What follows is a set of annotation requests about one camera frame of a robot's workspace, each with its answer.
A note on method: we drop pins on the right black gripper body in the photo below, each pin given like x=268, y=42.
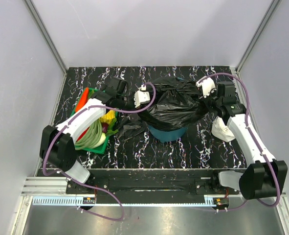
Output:
x=214, y=101

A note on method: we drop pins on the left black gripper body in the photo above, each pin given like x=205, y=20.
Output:
x=124, y=103

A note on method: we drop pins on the black trash bag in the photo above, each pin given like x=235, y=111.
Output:
x=128, y=127
x=196, y=108

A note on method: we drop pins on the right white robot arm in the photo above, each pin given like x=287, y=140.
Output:
x=250, y=183

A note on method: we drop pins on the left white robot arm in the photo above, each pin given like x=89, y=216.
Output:
x=58, y=143

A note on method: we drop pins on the teal trash bin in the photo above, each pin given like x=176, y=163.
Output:
x=168, y=134

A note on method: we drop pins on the yellow white napa cabbage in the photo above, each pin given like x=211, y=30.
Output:
x=108, y=117

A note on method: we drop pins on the orange carrot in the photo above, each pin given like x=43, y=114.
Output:
x=83, y=99

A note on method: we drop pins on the purple onion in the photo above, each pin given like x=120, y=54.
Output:
x=105, y=127

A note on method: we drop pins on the white round vegetable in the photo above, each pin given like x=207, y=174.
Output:
x=101, y=140

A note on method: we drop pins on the green vegetable basket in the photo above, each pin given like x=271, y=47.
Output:
x=101, y=149

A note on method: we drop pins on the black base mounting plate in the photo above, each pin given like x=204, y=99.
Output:
x=197, y=181

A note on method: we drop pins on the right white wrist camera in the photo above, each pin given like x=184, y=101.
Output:
x=206, y=85

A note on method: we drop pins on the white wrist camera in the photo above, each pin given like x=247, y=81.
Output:
x=206, y=85
x=140, y=98

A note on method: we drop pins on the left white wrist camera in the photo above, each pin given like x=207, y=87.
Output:
x=140, y=98

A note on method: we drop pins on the aluminium frame rail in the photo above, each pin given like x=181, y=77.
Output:
x=259, y=94

